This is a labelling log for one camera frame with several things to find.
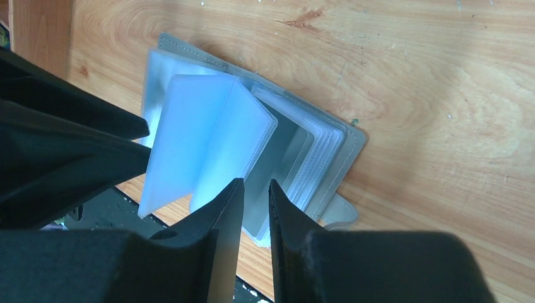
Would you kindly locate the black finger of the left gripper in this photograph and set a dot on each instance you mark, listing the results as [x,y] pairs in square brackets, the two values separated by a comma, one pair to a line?
[31,86]

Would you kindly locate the wooden compartment tray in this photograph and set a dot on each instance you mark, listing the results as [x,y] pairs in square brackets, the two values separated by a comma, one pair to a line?
[40,32]

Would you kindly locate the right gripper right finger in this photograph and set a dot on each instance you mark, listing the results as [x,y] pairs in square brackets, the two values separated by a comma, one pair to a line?
[312,264]

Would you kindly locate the grey card holder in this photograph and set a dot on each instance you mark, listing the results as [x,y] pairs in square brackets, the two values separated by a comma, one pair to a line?
[211,121]

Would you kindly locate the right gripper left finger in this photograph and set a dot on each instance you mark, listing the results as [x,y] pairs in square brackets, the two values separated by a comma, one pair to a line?
[195,260]

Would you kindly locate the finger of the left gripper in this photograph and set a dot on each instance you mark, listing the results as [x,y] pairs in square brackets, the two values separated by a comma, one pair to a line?
[49,165]

